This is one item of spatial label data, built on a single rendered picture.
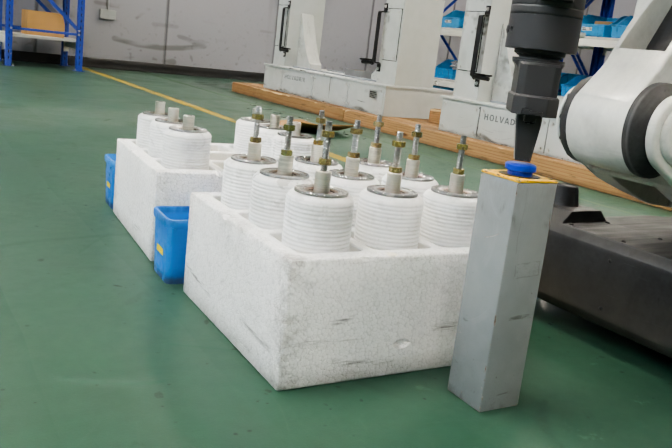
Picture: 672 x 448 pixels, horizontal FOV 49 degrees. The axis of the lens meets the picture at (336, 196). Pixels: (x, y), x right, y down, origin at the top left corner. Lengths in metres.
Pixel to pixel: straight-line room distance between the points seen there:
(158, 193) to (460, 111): 2.62
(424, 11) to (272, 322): 3.68
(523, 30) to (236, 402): 0.58
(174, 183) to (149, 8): 6.12
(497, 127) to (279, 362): 2.82
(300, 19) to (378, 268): 4.75
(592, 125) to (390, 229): 0.35
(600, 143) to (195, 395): 0.68
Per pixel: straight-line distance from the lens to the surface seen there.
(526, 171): 0.97
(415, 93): 4.54
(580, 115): 1.19
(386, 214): 1.04
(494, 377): 1.02
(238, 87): 6.00
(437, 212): 1.11
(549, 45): 0.93
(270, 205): 1.08
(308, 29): 5.66
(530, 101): 0.92
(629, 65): 1.23
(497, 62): 3.95
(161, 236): 1.37
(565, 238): 1.34
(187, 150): 1.48
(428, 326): 1.09
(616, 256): 1.28
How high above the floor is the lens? 0.45
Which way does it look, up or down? 11 degrees down
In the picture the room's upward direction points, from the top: 7 degrees clockwise
